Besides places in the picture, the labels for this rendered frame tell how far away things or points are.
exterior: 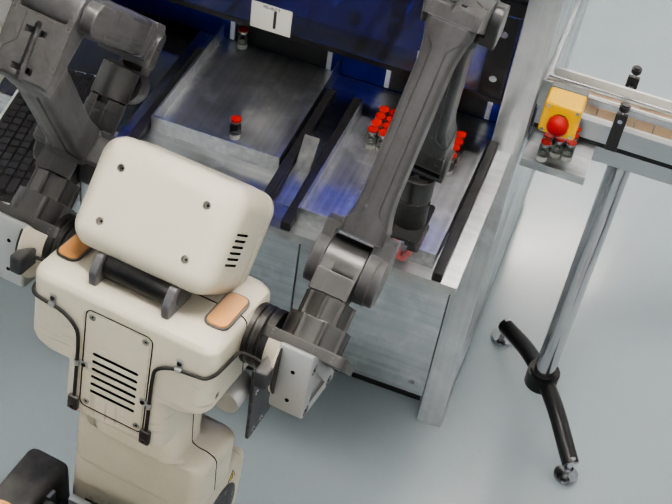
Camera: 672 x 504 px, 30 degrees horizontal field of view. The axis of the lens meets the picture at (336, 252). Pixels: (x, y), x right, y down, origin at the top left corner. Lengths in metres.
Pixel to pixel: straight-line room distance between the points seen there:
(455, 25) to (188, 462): 0.74
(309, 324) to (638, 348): 1.93
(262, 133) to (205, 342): 0.91
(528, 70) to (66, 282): 1.07
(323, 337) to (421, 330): 1.28
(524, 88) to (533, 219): 1.34
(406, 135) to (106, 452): 0.68
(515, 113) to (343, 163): 0.34
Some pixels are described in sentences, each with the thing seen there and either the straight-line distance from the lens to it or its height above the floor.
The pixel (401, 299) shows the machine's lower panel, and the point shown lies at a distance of 2.83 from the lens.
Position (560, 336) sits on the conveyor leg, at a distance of 2.99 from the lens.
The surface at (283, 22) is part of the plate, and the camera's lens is 2.48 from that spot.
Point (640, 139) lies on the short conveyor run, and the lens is 2.54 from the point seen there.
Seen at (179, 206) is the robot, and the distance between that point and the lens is 1.56.
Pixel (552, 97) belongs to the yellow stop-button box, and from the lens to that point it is 2.40.
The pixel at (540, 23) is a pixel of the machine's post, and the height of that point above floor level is 1.18.
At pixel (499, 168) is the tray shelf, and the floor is 0.88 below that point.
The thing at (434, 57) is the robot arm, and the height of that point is 1.50.
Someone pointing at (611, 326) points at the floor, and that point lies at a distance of 3.47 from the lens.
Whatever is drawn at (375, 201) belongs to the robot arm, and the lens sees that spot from 1.64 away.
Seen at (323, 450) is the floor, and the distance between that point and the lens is 3.02.
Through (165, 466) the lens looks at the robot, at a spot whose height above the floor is 0.89.
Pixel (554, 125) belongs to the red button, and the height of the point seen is 1.00.
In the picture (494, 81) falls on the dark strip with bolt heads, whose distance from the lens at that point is 2.40.
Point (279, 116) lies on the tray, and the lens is 2.47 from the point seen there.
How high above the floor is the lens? 2.43
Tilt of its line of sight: 45 degrees down
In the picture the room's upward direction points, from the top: 10 degrees clockwise
